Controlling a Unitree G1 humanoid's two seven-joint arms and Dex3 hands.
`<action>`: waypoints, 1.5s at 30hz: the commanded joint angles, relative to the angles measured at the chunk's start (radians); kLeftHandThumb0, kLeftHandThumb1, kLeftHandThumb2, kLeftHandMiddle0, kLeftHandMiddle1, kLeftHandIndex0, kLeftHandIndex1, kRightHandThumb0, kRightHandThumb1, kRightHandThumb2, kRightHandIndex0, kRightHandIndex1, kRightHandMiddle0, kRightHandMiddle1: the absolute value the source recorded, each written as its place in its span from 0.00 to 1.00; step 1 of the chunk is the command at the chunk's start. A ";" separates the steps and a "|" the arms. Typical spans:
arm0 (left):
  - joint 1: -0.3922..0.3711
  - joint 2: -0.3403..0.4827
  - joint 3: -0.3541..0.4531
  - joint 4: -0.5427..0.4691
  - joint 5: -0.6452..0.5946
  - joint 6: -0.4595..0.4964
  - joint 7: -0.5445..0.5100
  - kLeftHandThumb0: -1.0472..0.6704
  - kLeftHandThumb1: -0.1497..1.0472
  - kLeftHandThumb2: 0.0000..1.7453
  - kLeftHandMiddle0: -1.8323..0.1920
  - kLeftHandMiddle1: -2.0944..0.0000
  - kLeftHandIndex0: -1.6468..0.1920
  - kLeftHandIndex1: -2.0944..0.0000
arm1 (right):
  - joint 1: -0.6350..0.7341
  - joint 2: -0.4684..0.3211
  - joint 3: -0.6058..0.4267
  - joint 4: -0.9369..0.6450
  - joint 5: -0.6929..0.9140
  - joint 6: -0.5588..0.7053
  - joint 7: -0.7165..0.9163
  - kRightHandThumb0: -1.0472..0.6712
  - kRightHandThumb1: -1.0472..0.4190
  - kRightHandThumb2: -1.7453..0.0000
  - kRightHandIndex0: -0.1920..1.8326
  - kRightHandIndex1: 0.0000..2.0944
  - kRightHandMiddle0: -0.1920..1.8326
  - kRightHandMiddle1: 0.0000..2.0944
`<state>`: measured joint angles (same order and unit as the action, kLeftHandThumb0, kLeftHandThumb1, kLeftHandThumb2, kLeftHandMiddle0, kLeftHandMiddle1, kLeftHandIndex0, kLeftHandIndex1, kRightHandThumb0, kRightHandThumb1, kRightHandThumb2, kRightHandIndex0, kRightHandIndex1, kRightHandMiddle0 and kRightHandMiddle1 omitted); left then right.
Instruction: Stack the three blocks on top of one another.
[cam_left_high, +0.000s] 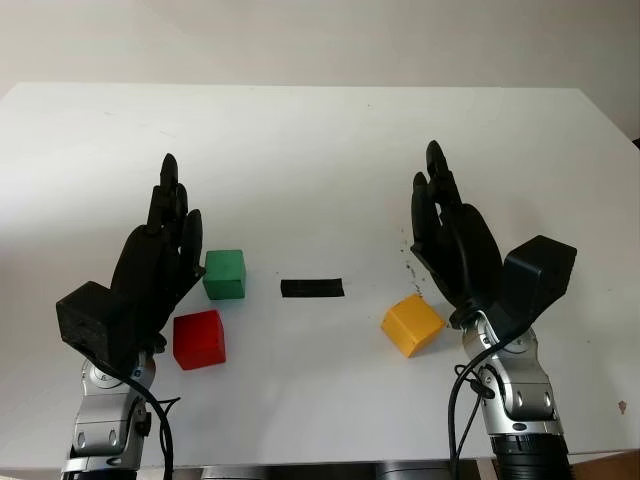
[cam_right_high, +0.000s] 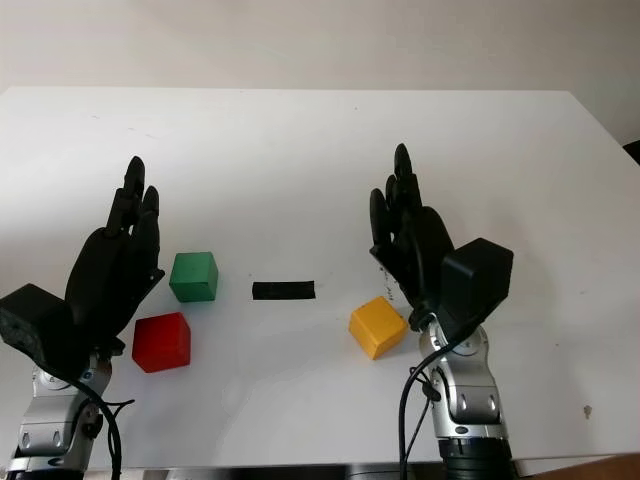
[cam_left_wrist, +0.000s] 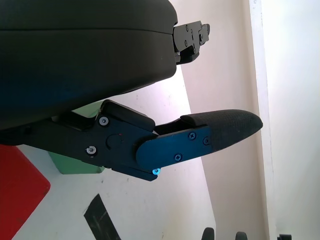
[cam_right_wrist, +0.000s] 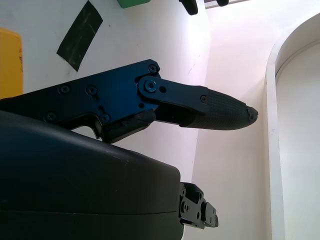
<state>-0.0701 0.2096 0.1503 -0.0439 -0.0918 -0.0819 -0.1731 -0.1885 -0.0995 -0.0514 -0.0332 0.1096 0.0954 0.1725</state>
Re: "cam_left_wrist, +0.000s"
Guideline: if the green wooden block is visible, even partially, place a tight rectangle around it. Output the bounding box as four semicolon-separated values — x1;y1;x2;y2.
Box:
48;102;106;175

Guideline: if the black tape mark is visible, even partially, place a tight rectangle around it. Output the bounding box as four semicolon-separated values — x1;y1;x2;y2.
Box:
83;193;126;240

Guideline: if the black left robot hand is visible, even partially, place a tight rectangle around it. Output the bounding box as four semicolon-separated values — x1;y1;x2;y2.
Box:
0;0;264;183

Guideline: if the red wooden block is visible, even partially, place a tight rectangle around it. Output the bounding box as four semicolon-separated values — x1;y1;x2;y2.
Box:
0;143;52;240

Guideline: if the black chair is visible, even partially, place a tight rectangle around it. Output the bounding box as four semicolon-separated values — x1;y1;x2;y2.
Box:
201;226;292;240

